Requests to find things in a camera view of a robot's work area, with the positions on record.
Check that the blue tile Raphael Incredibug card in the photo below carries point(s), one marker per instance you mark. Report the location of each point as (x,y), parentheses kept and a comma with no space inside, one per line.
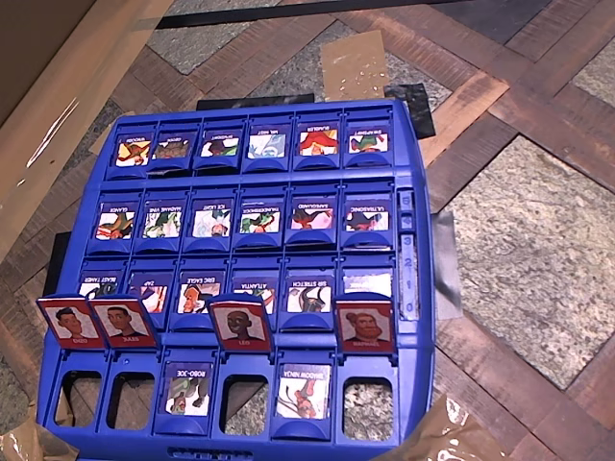
(366,326)

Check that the flat brown packing tape piece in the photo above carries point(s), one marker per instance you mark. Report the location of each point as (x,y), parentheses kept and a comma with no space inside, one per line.
(353,62)

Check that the blue tile Swapshift card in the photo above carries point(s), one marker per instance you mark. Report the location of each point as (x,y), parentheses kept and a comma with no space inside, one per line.
(368,142)

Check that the blue tile Madame Vine card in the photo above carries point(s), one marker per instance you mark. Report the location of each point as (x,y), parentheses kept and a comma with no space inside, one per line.
(162,223)

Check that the brown cardboard box wall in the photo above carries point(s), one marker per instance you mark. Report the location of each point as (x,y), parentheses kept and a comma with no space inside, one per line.
(48,72)

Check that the blue tile Snapshot card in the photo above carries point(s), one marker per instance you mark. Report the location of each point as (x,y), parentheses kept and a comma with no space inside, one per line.
(219,146)

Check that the blue tile Eric Eagle card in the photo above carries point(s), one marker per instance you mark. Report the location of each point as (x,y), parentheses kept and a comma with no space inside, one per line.
(199,295)

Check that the blue tile Zap card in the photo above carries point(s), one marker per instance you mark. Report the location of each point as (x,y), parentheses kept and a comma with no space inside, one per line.
(154,288)

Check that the blue tile Atlantia card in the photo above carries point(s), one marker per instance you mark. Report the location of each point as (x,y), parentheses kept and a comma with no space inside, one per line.
(254,283)

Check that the blue tile Glance card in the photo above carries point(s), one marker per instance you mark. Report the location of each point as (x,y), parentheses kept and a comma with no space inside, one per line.
(115,225)

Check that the black tape piece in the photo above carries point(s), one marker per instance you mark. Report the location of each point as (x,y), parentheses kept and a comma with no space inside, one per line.
(254,102)
(418,110)

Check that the crumpled brown packing tape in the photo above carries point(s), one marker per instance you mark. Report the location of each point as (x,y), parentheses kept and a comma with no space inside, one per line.
(24,444)
(447,432)

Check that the blue tile Leo portrait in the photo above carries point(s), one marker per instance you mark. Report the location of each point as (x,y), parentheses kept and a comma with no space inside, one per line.
(240,322)

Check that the blue Guess Who game board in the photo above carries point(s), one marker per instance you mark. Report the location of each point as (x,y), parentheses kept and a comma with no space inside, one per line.
(240,182)

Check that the blue tile Gizmo card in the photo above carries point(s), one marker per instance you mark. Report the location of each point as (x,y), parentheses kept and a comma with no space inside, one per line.
(170,150)

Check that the blue tile Beast Tamer card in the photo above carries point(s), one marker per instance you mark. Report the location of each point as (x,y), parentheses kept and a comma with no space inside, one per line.
(98,281)

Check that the blue tile Shadow Ninja card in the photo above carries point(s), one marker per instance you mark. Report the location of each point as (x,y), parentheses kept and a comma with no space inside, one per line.
(303,391)

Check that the blue tile Ice Light card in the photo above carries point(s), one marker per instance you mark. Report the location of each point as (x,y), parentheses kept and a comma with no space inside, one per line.
(211,223)

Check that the blue tile Ultrasonic card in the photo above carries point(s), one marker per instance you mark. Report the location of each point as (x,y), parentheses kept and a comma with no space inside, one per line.
(367,220)

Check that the long black tape strip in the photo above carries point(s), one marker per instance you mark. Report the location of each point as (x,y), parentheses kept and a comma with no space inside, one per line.
(216,18)

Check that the blue tile Sir Stretch card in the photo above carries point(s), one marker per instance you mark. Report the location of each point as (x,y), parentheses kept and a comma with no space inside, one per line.
(309,298)

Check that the blue tile Whoosh card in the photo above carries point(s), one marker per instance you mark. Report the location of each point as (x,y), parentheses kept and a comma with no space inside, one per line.
(133,151)

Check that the blue tile Mr Mist card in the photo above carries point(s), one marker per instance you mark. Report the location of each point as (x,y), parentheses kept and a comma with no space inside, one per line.
(266,145)

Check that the blue tile Thunderbrock card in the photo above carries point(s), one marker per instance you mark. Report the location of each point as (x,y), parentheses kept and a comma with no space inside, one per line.
(259,221)

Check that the blue tile Robo-Joe card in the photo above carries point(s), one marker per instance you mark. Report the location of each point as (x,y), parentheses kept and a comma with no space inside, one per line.
(188,389)

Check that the blue tile Rumbler card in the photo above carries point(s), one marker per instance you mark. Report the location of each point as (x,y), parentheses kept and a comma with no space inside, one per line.
(318,142)

